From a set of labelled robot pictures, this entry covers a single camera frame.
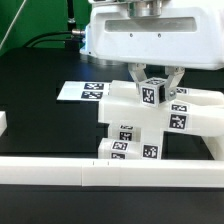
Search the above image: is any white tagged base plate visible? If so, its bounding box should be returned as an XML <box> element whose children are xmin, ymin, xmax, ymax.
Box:
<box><xmin>57</xmin><ymin>81</ymin><xmax>110</xmax><ymax>101</ymax></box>

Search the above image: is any white U-shaped fence frame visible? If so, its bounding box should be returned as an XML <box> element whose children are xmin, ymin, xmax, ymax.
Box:
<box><xmin>0</xmin><ymin>111</ymin><xmax>224</xmax><ymax>187</ymax></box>

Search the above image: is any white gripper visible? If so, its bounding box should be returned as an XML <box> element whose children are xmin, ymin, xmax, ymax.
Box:
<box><xmin>88</xmin><ymin>3</ymin><xmax>224</xmax><ymax>101</ymax></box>

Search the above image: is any white chair back frame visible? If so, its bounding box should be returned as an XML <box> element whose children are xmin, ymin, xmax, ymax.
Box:
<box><xmin>98</xmin><ymin>80</ymin><xmax>224</xmax><ymax>137</ymax></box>

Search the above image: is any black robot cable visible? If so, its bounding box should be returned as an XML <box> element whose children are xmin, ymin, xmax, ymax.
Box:
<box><xmin>25</xmin><ymin>29</ymin><xmax>86</xmax><ymax>48</ymax></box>

